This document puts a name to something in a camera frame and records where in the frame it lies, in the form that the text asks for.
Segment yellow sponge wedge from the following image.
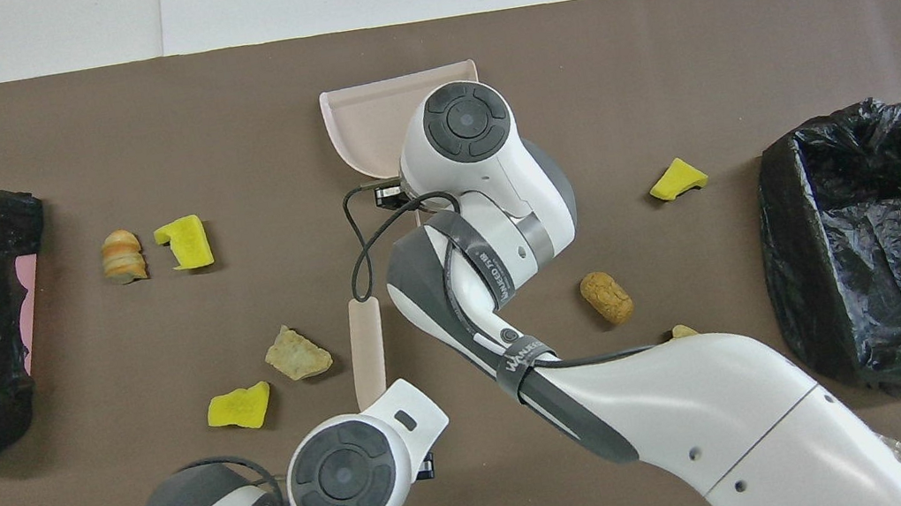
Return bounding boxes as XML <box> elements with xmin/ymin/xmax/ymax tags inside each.
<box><xmin>645</xmin><ymin>154</ymin><xmax>712</xmax><ymax>204</ymax></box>

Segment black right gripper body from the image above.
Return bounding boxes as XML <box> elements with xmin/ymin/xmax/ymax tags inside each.
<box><xmin>371</xmin><ymin>177</ymin><xmax>411</xmax><ymax>208</ymax></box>

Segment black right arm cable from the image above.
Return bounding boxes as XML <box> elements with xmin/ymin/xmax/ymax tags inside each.
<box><xmin>337</xmin><ymin>140</ymin><xmax>685</xmax><ymax>404</ymax></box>

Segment beige plastic dustpan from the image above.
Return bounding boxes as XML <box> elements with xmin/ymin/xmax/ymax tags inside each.
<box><xmin>316</xmin><ymin>59</ymin><xmax>499</xmax><ymax>239</ymax></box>

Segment orange striped bread piece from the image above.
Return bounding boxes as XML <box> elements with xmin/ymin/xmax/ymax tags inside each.
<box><xmin>97</xmin><ymin>227</ymin><xmax>150</xmax><ymax>289</ymax></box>

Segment brown table mat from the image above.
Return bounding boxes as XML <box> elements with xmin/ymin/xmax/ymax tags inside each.
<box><xmin>0</xmin><ymin>0</ymin><xmax>901</xmax><ymax>506</ymax></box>

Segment brown cork-like bread roll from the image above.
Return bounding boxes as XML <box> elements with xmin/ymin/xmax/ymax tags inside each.
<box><xmin>578</xmin><ymin>267</ymin><xmax>638</xmax><ymax>330</ymax></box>

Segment bin lined with black bag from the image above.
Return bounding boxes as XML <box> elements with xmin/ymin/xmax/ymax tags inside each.
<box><xmin>741</xmin><ymin>94</ymin><xmax>901</xmax><ymax>412</ymax></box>

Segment yellow sponge piece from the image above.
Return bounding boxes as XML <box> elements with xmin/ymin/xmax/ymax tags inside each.
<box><xmin>151</xmin><ymin>213</ymin><xmax>216</xmax><ymax>275</ymax></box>
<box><xmin>203</xmin><ymin>380</ymin><xmax>276</xmax><ymax>437</ymax></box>

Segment beige hand brush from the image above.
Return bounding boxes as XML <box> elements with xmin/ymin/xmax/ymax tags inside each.
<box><xmin>342</xmin><ymin>295</ymin><xmax>395</xmax><ymax>412</ymax></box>

